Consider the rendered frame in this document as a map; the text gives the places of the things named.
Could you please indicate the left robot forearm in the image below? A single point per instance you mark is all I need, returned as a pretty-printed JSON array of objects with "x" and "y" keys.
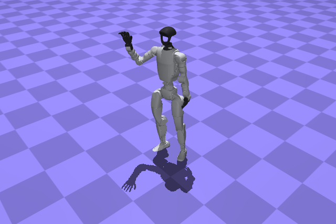
[{"x": 185, "y": 89}]

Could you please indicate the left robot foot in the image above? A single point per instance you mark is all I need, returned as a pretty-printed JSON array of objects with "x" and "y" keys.
[{"x": 181, "y": 155}]

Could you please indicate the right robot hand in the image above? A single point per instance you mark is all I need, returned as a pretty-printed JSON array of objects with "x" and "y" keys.
[{"x": 127, "y": 39}]

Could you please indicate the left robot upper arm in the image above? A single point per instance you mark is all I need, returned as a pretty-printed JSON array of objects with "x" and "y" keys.
[{"x": 180, "y": 58}]

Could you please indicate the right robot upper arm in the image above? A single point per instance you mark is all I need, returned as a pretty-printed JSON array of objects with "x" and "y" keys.
[{"x": 147, "y": 56}]

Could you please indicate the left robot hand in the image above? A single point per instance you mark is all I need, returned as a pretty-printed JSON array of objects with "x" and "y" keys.
[{"x": 185, "y": 102}]

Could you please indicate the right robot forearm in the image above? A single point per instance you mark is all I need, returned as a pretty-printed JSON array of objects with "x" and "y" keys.
[{"x": 132, "y": 53}]

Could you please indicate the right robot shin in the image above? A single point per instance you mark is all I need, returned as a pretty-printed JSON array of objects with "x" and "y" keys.
[{"x": 161, "y": 132}]

